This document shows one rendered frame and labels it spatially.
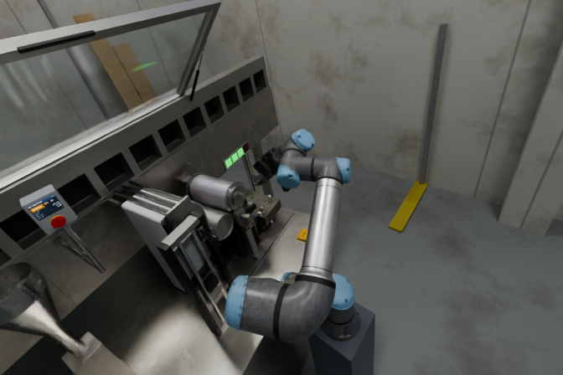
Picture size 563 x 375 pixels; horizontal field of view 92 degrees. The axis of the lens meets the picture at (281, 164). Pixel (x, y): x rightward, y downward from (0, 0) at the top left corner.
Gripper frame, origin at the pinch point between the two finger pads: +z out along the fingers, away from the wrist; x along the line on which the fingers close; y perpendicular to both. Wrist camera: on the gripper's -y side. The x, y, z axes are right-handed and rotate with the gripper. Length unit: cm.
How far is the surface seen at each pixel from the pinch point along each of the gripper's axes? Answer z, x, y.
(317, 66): 64, -211, 31
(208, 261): 9.0, 34.4, -6.3
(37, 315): 11, 73, 19
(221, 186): 18.8, 3.2, 9.8
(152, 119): 19, 4, 52
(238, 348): 24, 45, -40
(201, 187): 28.1, 6.1, 15.8
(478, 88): -41, -186, -75
